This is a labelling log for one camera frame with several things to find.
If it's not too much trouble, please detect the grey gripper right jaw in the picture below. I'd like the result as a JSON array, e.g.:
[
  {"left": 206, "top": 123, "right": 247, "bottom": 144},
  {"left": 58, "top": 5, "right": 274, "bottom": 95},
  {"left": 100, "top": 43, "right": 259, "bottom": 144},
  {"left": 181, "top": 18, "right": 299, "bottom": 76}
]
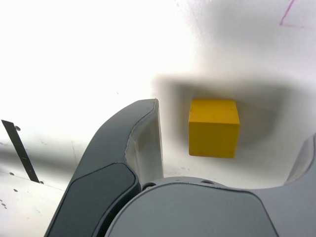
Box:
[{"left": 105, "top": 132, "right": 316, "bottom": 237}]

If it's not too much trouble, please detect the yellow cube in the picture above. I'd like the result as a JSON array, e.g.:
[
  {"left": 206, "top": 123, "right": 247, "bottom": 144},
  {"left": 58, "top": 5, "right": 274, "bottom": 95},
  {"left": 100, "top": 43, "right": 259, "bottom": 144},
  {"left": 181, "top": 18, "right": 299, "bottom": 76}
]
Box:
[{"left": 188, "top": 98, "right": 240, "bottom": 158}]

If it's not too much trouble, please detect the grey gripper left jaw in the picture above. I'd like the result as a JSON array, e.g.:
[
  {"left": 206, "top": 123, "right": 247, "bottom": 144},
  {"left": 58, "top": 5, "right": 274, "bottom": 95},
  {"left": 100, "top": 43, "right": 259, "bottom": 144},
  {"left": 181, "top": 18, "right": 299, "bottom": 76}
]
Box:
[{"left": 45, "top": 98, "right": 165, "bottom": 237}]

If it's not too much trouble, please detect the black tape strip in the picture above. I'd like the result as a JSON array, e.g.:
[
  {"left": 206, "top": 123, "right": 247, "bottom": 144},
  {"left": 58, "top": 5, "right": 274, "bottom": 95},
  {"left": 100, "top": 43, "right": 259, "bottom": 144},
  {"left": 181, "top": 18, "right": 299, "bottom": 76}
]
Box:
[{"left": 1, "top": 119, "right": 41, "bottom": 185}]

